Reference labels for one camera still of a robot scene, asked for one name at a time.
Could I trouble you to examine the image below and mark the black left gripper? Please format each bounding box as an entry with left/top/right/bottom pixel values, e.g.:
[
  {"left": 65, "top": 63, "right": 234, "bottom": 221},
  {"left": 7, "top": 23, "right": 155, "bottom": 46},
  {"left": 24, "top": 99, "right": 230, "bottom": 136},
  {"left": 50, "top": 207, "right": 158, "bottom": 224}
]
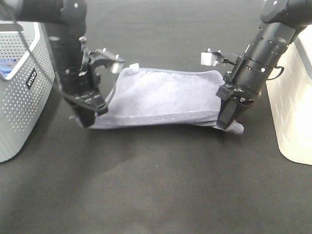
[{"left": 63, "top": 90, "right": 108, "bottom": 127}]

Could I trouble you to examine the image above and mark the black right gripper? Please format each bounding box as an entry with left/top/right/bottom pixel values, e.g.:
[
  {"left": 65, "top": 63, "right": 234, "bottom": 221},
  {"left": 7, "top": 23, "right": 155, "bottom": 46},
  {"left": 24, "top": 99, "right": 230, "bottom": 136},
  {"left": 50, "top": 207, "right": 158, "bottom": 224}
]
[{"left": 216, "top": 83, "right": 261, "bottom": 129}]

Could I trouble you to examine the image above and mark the grey-blue microfibre towel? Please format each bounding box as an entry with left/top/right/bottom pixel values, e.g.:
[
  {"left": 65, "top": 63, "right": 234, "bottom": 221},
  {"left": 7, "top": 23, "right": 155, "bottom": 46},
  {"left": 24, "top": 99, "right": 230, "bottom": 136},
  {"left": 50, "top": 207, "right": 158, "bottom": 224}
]
[{"left": 69, "top": 63, "right": 244, "bottom": 135}]

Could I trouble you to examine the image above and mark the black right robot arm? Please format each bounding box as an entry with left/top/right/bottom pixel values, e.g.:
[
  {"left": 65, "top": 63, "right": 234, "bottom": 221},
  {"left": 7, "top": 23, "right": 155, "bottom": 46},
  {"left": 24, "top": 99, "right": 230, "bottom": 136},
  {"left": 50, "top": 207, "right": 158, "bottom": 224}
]
[{"left": 216, "top": 0, "right": 312, "bottom": 129}]

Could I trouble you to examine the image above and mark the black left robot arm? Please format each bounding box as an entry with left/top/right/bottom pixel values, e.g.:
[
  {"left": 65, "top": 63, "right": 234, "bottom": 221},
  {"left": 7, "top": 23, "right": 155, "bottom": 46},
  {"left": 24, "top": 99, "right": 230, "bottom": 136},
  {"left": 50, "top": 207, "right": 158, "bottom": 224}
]
[{"left": 5, "top": 0, "right": 108, "bottom": 127}]

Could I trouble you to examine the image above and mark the blue towel in basket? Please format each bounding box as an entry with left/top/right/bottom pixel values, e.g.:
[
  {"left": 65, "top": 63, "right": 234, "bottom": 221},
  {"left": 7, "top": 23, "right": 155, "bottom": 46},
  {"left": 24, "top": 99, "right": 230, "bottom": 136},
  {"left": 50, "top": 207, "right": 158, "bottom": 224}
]
[{"left": 0, "top": 59, "right": 18, "bottom": 78}]

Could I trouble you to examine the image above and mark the white plastic basket grey rim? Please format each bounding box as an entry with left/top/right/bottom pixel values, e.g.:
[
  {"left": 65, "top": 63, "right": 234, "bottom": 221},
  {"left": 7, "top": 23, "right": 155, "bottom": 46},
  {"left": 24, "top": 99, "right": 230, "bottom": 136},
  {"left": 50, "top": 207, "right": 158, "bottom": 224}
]
[{"left": 266, "top": 26, "right": 312, "bottom": 165}]

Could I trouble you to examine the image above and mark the grey perforated plastic basket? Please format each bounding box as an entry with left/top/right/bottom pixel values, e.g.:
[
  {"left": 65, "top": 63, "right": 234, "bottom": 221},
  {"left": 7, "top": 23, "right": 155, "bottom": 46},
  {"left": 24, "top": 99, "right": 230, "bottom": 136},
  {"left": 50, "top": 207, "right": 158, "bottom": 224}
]
[{"left": 0, "top": 20, "right": 55, "bottom": 162}]

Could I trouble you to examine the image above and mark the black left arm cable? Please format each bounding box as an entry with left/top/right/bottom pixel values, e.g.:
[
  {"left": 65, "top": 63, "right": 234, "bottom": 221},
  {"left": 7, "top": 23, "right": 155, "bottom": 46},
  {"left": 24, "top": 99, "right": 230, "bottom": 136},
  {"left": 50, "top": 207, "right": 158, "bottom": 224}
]
[{"left": 0, "top": 0, "right": 117, "bottom": 113}]

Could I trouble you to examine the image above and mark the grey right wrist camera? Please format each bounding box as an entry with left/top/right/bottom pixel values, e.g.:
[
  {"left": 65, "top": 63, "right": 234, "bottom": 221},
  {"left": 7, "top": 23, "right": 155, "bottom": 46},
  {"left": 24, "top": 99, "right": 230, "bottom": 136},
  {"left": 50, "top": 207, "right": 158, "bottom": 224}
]
[{"left": 200, "top": 48, "right": 239, "bottom": 67}]

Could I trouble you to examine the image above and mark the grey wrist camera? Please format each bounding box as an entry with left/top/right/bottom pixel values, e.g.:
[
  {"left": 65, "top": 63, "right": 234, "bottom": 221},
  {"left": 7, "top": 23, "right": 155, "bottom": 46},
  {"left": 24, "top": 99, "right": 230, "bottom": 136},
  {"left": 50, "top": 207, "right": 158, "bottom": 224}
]
[
  {"left": 89, "top": 48, "right": 125, "bottom": 74},
  {"left": 200, "top": 48, "right": 239, "bottom": 67}
]

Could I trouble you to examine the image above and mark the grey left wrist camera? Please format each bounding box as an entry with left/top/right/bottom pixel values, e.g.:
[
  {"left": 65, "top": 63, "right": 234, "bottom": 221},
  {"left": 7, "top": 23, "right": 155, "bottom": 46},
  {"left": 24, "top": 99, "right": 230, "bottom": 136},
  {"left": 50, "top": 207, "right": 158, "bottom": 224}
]
[{"left": 89, "top": 48, "right": 125, "bottom": 74}]

